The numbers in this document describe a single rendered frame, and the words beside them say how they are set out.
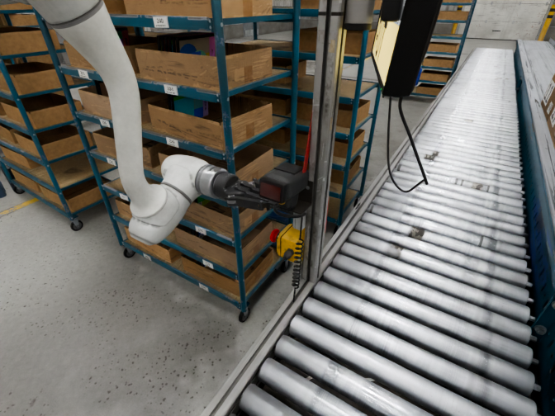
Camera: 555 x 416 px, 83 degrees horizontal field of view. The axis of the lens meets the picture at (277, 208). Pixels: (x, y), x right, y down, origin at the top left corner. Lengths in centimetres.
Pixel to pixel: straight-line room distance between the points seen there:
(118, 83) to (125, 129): 9
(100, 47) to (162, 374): 133
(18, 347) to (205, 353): 90
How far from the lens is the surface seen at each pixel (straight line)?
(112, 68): 73
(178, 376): 163
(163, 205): 86
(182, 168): 93
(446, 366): 81
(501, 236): 126
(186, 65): 117
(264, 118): 130
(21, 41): 236
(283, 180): 62
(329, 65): 61
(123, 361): 175
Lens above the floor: 139
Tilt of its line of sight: 34 degrees down
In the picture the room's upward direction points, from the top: straight up
